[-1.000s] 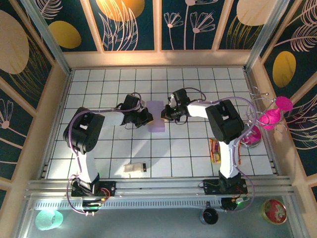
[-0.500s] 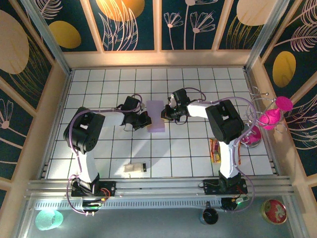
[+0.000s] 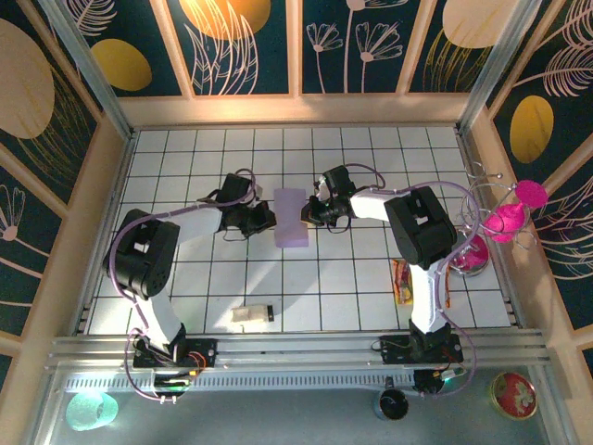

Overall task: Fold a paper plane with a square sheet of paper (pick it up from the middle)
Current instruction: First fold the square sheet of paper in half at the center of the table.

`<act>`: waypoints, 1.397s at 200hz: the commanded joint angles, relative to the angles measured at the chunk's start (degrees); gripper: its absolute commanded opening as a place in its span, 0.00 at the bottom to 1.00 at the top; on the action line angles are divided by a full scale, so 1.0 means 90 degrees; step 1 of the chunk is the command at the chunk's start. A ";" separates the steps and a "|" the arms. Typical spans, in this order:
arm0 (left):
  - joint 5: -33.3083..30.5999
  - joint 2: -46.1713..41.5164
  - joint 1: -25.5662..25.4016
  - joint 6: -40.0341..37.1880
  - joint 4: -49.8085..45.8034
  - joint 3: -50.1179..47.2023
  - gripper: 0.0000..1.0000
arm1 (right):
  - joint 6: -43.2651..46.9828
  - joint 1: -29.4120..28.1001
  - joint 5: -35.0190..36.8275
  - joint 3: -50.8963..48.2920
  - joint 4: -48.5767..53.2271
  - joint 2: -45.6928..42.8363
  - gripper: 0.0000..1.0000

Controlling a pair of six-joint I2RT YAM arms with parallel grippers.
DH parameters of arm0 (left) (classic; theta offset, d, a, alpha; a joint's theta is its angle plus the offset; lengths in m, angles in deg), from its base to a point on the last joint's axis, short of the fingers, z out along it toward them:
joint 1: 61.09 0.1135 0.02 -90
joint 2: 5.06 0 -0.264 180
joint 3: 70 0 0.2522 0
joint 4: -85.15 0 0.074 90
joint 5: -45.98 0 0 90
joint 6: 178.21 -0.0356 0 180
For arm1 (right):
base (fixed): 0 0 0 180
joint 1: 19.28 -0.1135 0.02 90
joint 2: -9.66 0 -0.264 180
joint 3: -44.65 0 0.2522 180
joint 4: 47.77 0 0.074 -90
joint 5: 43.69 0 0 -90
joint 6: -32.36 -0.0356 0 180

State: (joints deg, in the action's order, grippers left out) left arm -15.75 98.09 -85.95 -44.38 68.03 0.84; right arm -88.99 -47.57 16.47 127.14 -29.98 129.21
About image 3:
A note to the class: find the black controller box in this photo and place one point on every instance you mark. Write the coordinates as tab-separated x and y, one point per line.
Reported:
169	382
426	380

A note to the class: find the aluminium frame post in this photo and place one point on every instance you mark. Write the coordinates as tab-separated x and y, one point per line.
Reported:
491	69
92	79

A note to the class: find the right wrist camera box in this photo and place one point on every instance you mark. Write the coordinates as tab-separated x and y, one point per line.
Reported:
320	186

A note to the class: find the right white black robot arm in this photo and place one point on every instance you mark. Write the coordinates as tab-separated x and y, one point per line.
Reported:
421	227

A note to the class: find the translucent green cup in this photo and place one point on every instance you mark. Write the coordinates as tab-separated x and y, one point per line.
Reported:
90	411

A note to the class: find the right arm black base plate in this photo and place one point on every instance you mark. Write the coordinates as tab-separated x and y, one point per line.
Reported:
394	350

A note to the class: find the aluminium mounting rail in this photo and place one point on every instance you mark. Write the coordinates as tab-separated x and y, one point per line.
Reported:
301	352

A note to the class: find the black mug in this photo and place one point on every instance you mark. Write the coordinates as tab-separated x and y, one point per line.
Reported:
391	404

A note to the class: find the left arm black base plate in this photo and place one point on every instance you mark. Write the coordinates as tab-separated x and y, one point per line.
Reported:
204	350

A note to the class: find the left black controller box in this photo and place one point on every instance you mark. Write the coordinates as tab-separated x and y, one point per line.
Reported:
169	382

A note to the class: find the colourful candy bag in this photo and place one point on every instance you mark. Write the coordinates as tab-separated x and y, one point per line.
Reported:
402	283

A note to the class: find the right black controller box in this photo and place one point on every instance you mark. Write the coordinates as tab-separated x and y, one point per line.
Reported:
426	380

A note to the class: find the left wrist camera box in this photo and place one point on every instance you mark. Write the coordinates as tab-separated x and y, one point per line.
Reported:
259	191

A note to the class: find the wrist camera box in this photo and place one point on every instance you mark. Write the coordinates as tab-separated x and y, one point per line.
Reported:
320	186
259	191

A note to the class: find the round red tin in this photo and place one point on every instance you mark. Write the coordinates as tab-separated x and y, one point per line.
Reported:
513	395

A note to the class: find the small white packet black clip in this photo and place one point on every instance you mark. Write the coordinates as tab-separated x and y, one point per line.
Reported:
250	314

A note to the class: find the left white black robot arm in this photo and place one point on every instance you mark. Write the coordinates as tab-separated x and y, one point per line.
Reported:
143	259

